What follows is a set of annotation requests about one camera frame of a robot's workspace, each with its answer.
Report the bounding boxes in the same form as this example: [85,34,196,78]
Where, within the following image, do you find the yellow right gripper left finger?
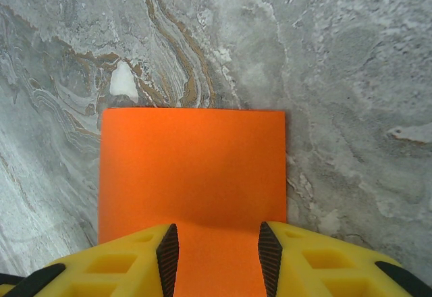
[0,223,180,297]

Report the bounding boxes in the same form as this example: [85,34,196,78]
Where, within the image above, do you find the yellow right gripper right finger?
[258,221,432,297]

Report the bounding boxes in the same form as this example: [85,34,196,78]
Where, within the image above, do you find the orange paper sheet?
[97,107,288,297]

